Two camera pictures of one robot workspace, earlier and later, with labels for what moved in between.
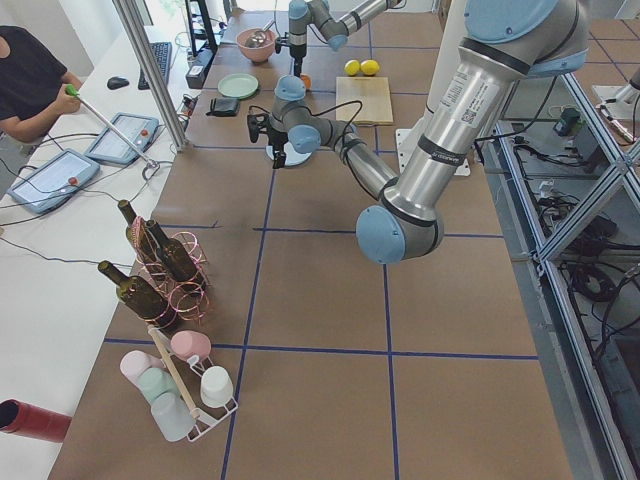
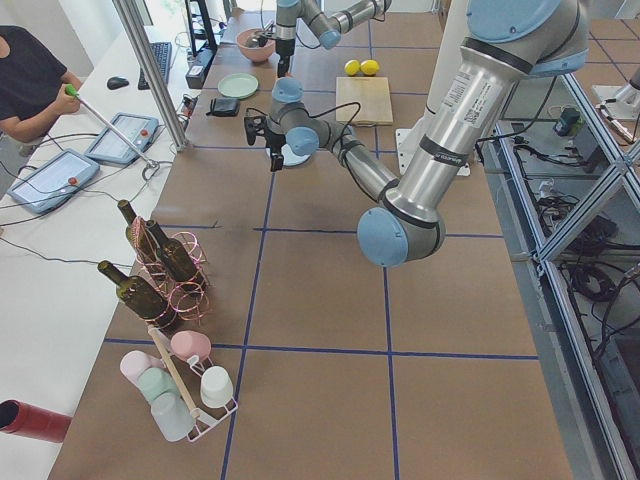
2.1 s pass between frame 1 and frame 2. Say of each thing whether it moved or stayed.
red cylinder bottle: stayed
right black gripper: moved
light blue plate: stayed
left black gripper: stayed
